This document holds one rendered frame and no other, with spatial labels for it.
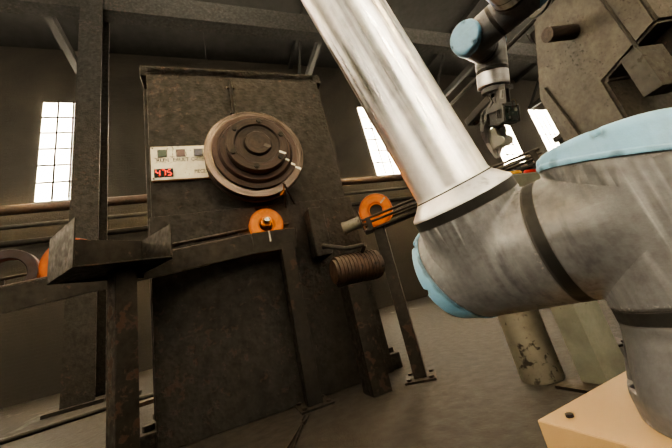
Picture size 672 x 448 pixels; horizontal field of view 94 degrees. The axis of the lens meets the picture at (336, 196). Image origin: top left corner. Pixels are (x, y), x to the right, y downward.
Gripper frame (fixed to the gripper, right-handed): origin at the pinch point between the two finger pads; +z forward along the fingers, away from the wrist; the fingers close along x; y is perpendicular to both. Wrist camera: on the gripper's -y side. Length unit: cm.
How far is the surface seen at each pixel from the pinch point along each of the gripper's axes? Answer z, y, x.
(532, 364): 62, 7, -2
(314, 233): 24, -68, -40
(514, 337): 56, 3, -3
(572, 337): 52, 16, 2
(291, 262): 35, -64, -53
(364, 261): 36, -46, -26
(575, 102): -49, -95, 212
